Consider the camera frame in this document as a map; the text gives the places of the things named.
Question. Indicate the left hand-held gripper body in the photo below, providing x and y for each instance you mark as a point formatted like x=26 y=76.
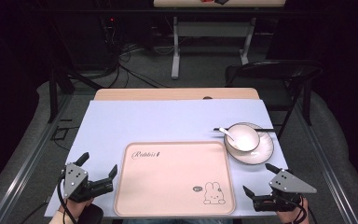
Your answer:
x=73 y=180

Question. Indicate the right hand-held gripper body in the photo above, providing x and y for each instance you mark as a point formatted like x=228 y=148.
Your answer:
x=290 y=184

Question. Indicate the person's left hand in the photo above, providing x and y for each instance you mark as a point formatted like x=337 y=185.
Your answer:
x=74 y=207

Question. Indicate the person's right hand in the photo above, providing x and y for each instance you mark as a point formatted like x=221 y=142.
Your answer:
x=289 y=216

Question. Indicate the white plate with dark rim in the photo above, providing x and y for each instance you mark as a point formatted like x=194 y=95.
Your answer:
x=261 y=152

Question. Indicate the black chopsticks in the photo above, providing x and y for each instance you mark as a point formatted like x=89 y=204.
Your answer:
x=265 y=130

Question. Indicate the white bowl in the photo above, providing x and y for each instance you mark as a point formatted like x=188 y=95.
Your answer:
x=243 y=137

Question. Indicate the white spoon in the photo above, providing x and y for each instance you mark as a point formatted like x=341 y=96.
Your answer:
x=230 y=135

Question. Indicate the pink tray with rabbit print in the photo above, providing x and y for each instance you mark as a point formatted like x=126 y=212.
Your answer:
x=174 y=179

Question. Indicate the pale blue table mat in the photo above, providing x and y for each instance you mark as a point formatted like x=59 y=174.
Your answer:
x=155 y=121

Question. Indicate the black metal stand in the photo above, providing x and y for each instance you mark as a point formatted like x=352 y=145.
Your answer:
x=56 y=93

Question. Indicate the black folding chair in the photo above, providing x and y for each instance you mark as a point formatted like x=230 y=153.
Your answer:
x=273 y=81

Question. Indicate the wooden table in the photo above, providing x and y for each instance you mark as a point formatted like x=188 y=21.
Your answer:
x=174 y=93

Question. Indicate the white-legged desk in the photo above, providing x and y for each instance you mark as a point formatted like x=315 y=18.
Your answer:
x=211 y=29

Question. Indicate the black flat object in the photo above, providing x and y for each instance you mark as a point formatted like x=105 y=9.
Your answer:
x=222 y=1

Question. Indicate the red object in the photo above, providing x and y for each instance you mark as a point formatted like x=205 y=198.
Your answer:
x=206 y=1

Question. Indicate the metal floor rail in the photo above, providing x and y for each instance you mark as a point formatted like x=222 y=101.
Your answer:
x=24 y=172
x=323 y=161

